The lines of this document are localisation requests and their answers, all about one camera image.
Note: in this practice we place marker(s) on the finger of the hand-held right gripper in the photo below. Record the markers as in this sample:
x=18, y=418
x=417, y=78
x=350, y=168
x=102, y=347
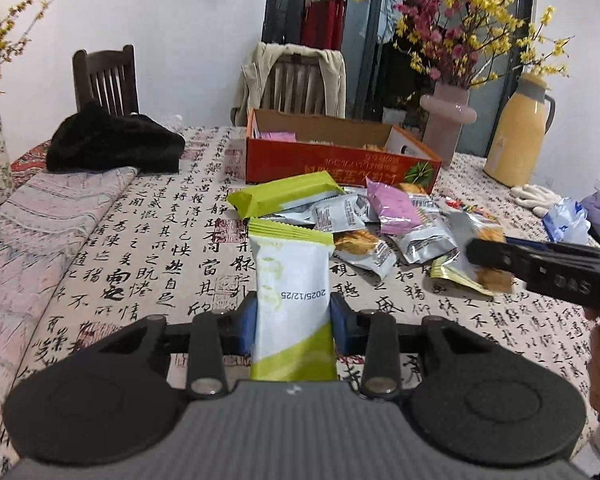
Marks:
x=487, y=255

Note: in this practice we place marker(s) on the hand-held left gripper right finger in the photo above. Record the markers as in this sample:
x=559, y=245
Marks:
x=340, y=327

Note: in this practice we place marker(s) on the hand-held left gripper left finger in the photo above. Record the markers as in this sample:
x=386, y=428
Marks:
x=247, y=327

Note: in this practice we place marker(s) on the silver snack packet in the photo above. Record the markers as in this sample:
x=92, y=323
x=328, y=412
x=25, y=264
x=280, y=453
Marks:
x=462, y=230

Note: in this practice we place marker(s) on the yellow snack wrapper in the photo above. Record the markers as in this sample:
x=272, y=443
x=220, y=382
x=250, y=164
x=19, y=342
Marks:
x=450, y=275

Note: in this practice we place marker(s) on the white and green snack packet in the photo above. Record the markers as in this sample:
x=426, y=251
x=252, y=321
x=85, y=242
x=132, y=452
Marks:
x=290, y=310

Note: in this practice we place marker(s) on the red yellow snack packet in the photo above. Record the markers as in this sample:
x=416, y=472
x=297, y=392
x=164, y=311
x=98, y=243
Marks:
x=462, y=206

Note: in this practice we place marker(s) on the pile of silver packets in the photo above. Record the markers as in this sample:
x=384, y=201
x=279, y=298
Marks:
x=425, y=240

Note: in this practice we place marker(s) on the pink snack packet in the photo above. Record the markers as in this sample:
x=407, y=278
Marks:
x=395, y=207

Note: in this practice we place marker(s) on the orange cardboard box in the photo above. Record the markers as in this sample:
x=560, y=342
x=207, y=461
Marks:
x=330, y=165

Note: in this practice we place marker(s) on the small pink sachet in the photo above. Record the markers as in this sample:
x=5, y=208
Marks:
x=277, y=136

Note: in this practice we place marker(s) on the blue plastic bag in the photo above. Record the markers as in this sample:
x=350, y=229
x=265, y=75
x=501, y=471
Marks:
x=565, y=220

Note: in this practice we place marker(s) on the white cotton glove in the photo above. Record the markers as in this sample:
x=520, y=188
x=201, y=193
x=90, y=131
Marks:
x=535, y=195

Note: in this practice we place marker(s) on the yellow thermos jug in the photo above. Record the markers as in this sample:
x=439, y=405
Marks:
x=517, y=135

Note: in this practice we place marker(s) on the pink ceramic vase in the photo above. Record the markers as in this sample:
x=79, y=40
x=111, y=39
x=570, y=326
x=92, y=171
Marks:
x=447, y=120

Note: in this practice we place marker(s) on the striped patterned cloth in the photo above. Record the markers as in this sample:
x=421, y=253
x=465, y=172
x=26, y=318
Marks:
x=40, y=240

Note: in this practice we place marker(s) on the dark framed glass door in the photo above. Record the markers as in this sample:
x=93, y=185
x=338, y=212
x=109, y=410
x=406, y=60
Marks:
x=365, y=60

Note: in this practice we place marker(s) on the black garment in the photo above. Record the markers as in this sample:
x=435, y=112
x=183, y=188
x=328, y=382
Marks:
x=110, y=142

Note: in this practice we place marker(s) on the chair with beige jacket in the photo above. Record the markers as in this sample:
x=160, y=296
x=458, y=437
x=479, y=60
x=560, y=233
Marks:
x=252, y=85

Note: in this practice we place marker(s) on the wooden chair with slats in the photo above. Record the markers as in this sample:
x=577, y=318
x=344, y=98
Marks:
x=297, y=85

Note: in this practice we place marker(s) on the red patterned cloth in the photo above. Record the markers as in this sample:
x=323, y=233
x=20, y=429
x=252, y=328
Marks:
x=30, y=160

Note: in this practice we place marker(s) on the dark wooden chair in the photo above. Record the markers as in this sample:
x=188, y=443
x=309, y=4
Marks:
x=105, y=80

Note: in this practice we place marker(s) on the red blue hanging decoration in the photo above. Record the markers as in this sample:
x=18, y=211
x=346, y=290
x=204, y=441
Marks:
x=325, y=20

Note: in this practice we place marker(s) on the yellow blossom branches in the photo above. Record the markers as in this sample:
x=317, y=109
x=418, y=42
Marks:
x=5, y=35

